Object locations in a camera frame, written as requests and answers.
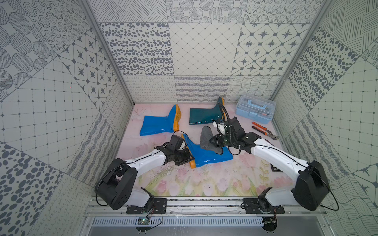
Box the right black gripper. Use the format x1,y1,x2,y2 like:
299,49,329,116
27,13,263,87
210,134,237,148

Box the grey microfibre cloth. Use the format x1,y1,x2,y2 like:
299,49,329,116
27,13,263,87
200,126,223,155

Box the blue rubber boot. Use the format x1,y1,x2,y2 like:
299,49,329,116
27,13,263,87
139,104,181,136
181,134,233,169

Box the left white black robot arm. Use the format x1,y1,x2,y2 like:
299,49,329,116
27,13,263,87
94,135,195,212

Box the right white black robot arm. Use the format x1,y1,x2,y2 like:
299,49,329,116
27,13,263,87
209,118,330,213

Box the green rubber boot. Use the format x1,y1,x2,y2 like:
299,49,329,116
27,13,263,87
189,97,225,125

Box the light blue plastic toolbox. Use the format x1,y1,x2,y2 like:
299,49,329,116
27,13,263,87
235,95,276,124

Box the white ventilation grille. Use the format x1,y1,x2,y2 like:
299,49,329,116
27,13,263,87
92,216,263,227

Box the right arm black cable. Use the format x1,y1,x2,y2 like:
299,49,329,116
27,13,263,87
218,103,232,127

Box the orange handled pliers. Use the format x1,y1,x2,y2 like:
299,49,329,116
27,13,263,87
252,122,279,140

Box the aluminium mounting rail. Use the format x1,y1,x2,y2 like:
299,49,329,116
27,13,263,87
84,197,326,217

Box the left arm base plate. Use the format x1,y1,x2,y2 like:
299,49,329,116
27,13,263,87
127,198,167,214

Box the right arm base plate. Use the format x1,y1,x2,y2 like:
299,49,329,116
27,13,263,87
240,198,285,214

